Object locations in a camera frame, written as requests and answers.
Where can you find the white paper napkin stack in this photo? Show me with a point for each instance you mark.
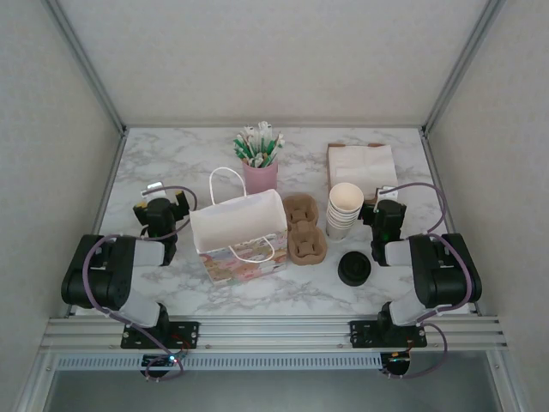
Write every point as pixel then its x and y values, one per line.
pixel 364 167

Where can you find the black printed paper coffee cup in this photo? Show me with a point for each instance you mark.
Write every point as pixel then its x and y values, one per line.
pixel 346 195

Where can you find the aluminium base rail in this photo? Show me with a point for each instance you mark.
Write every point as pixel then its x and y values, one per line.
pixel 274 335

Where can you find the pink straw holder cup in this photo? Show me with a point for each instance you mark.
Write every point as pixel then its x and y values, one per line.
pixel 259 178

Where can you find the small left circuit board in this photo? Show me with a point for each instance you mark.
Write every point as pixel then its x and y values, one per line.
pixel 158 361

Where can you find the aluminium table side rail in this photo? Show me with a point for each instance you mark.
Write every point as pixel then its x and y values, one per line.
pixel 116 163
pixel 433 163

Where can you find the white paper-wrapped straw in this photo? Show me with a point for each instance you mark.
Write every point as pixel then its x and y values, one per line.
pixel 265 131
pixel 281 141
pixel 249 133
pixel 256 159

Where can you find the white printed paper gift bag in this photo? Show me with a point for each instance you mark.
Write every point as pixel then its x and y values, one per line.
pixel 240 214

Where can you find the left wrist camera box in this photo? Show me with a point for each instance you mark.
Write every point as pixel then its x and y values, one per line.
pixel 154 189

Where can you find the small right circuit board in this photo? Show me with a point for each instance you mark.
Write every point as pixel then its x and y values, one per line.
pixel 396 358

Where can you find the green straw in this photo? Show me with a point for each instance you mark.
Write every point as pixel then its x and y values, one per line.
pixel 239 148
pixel 269 154

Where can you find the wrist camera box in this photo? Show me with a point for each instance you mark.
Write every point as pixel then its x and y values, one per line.
pixel 154 189
pixel 388 191

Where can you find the aluminium frame post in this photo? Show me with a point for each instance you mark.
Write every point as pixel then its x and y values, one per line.
pixel 462 64
pixel 86 64

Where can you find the small circuit board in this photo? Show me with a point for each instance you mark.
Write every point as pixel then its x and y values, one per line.
pixel 396 358
pixel 158 361

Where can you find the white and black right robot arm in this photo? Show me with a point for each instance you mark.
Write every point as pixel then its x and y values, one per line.
pixel 442 274

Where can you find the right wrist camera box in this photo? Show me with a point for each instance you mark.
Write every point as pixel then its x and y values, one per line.
pixel 388 191

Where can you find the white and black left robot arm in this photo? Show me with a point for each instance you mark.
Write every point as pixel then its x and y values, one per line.
pixel 103 274

